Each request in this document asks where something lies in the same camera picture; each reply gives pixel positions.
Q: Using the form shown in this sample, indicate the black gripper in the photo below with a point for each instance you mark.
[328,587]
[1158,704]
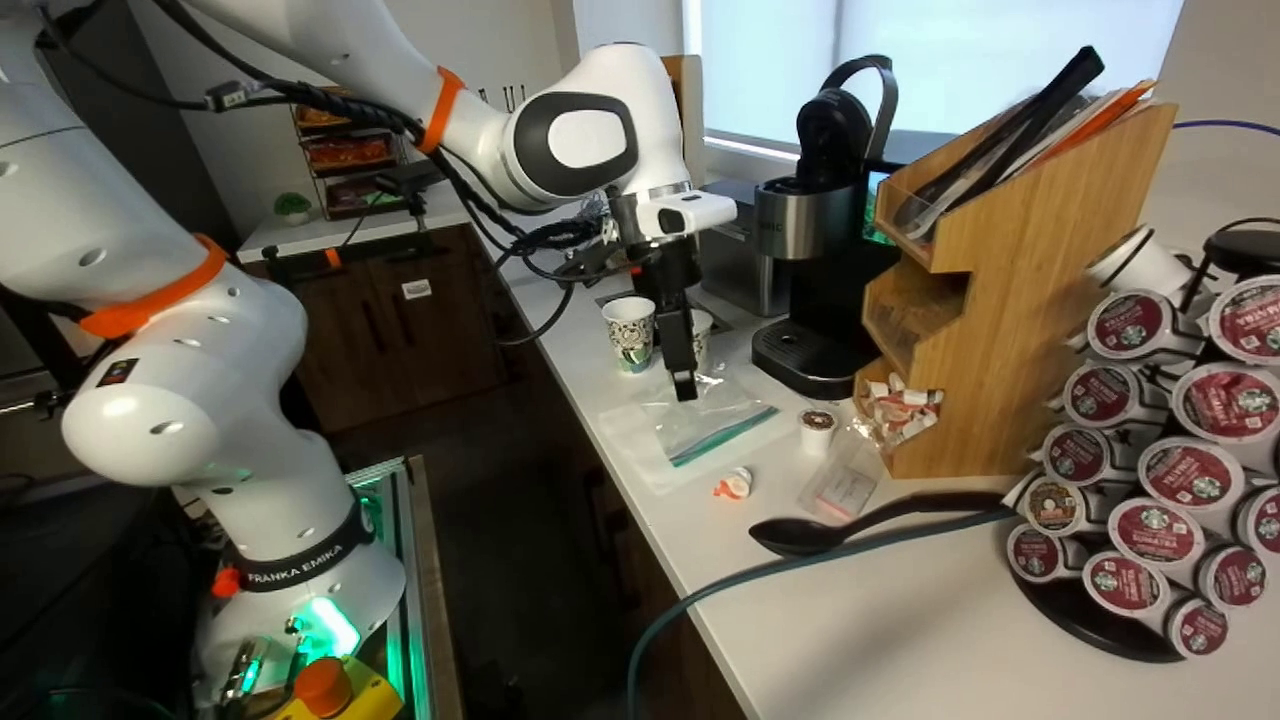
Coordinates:
[679,275]

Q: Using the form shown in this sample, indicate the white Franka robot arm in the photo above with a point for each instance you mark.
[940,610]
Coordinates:
[202,401]

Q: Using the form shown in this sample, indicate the patterned paper cup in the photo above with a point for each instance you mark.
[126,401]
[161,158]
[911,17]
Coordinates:
[629,343]

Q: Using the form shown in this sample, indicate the wooden cup dispenser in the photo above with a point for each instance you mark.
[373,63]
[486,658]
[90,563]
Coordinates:
[693,104]

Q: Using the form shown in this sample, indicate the clear zip bag green seal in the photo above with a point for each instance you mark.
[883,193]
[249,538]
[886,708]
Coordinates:
[706,435]

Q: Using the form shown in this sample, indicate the brown lid creamer pod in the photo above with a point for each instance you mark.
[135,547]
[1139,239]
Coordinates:
[819,428]

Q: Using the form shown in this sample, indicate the black silver coffee machine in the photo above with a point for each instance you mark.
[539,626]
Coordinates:
[815,223]

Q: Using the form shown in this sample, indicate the under counter cabinet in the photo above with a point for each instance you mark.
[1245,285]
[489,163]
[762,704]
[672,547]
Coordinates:
[601,535]

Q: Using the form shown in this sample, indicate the clear packet pink label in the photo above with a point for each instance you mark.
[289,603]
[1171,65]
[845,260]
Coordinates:
[842,486]

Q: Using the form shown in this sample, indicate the black plastic spoon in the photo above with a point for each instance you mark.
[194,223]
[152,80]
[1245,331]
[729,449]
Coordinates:
[801,538]

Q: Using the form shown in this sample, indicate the pile of creamer cups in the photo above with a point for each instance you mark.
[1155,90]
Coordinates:
[898,405]

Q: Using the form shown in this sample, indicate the dark wood cabinet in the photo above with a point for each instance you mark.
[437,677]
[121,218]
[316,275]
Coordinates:
[400,344]

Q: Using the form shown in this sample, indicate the wooden condiment organizer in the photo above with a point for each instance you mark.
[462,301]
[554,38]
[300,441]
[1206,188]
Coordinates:
[1014,335]

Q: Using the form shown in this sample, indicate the black tongs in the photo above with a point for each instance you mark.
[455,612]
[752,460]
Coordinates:
[1000,140]

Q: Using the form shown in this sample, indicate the snack shelf rack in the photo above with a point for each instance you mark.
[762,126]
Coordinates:
[348,152]

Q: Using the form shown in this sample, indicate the bright window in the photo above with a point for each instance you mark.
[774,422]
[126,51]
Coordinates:
[961,55]

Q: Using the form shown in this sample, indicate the green round object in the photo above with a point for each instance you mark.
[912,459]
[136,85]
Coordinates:
[293,207]

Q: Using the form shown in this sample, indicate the white coffee pod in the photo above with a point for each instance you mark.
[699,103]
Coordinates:
[1142,260]

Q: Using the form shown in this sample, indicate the yellow emergency stop box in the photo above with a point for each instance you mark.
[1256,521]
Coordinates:
[325,684]

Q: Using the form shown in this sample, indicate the coffee pod carousel rack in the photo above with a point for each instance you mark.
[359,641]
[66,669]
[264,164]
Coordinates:
[1086,626]

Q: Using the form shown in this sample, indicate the orange packets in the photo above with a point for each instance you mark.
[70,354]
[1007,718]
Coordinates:
[1114,104]

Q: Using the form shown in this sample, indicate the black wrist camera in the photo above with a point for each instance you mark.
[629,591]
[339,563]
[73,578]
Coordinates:
[601,255]

